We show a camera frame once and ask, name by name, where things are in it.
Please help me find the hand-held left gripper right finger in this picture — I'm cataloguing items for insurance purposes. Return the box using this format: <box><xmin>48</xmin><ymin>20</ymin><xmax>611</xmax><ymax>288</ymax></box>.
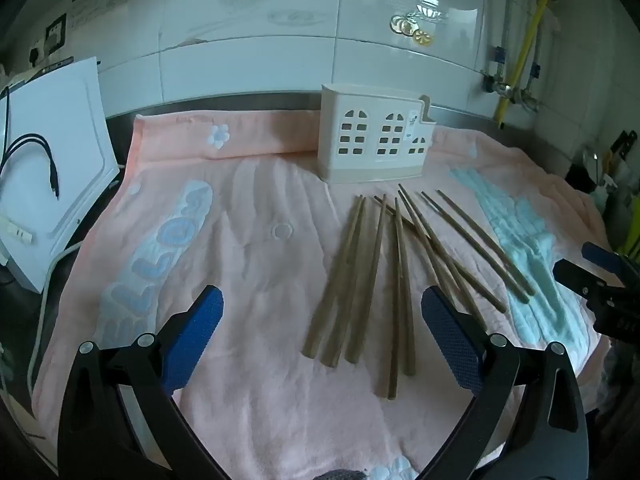
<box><xmin>415</xmin><ymin>285</ymin><xmax>589</xmax><ymax>480</ymax></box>

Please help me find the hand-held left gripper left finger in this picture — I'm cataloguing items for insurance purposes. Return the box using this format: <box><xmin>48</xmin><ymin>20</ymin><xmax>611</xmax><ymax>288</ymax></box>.
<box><xmin>57</xmin><ymin>285</ymin><xmax>236</xmax><ymax>480</ymax></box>

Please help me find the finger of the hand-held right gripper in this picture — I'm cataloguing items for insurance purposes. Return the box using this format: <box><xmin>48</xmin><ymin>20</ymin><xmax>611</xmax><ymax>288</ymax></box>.
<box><xmin>582</xmin><ymin>242</ymin><xmax>640</xmax><ymax>281</ymax></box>
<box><xmin>552</xmin><ymin>259</ymin><xmax>609</xmax><ymax>304</ymax></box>

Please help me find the pile of wooden chopsticks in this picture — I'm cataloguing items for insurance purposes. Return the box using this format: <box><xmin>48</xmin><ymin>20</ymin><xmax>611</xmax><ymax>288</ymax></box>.
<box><xmin>301</xmin><ymin>183</ymin><xmax>537</xmax><ymax>402</ymax></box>

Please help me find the white house-shaped utensil holder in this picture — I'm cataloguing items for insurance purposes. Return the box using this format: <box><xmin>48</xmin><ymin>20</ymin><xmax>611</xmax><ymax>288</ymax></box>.
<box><xmin>320</xmin><ymin>83</ymin><xmax>436</xmax><ymax>184</ymax></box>

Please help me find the pink printed towel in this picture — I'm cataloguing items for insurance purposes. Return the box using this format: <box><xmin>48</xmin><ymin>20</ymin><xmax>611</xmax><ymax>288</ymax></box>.
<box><xmin>32</xmin><ymin>107</ymin><xmax>613</xmax><ymax>480</ymax></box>

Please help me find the yellow gas pipe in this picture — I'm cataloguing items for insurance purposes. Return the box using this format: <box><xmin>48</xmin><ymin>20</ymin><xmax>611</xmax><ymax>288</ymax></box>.
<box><xmin>494</xmin><ymin>0</ymin><xmax>555</xmax><ymax>130</ymax></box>

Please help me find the white flat appliance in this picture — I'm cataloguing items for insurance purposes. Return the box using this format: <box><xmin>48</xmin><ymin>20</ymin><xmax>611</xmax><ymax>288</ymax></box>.
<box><xmin>0</xmin><ymin>56</ymin><xmax>122</xmax><ymax>294</ymax></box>

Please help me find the white cable connector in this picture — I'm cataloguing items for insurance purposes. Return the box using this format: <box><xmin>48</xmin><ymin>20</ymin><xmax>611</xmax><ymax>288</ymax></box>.
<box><xmin>0</xmin><ymin>216</ymin><xmax>37</xmax><ymax>245</ymax></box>

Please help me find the black multi-end cable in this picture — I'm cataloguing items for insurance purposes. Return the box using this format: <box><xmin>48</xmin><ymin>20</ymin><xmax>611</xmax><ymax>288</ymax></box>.
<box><xmin>0</xmin><ymin>85</ymin><xmax>61</xmax><ymax>201</ymax></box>

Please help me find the braided metal hose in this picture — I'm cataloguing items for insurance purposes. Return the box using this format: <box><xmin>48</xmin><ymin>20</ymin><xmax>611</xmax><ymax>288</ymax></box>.
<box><xmin>495</xmin><ymin>0</ymin><xmax>516</xmax><ymax>86</ymax></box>
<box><xmin>531</xmin><ymin>5</ymin><xmax>561</xmax><ymax>96</ymax></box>

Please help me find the black wall outlet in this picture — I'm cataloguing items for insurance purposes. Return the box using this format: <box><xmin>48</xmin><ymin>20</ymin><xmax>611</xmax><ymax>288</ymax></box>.
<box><xmin>46</xmin><ymin>12</ymin><xmax>68</xmax><ymax>54</ymax></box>

